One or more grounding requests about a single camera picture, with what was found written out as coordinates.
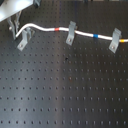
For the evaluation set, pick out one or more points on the silver metal gripper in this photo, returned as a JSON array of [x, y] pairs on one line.
[[11, 7]]

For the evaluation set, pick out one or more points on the left grey cable clip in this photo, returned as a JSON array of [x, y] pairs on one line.
[[26, 37]]

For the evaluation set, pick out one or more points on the grey cable clip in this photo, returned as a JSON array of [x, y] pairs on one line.
[[115, 40], [71, 33], [26, 37]]

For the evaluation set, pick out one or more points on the middle grey cable clip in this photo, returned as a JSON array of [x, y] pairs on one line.
[[71, 33]]

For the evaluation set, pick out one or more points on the right grey cable clip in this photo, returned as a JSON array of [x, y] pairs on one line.
[[115, 40]]

